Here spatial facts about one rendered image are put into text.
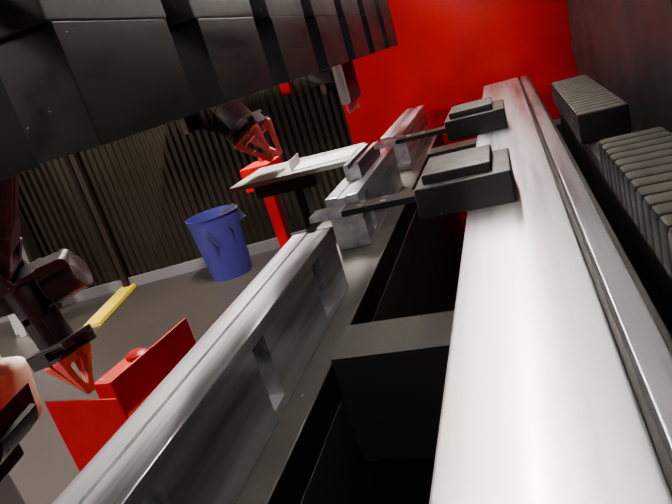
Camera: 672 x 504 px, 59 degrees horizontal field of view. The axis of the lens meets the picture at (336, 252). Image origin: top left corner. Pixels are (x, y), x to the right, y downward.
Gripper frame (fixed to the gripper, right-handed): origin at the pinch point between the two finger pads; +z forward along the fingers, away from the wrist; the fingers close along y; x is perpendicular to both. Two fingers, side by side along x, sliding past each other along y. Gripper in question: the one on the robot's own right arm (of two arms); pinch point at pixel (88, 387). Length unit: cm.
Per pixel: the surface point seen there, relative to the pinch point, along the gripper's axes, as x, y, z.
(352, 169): 39, 43, -9
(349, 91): 49, 46, -22
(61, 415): -4.8, -2.8, 1.3
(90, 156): 274, -232, -88
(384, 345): -8, 56, 6
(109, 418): -4.8, 6.7, 4.5
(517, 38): 141, 71, -15
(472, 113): 50, 65, -8
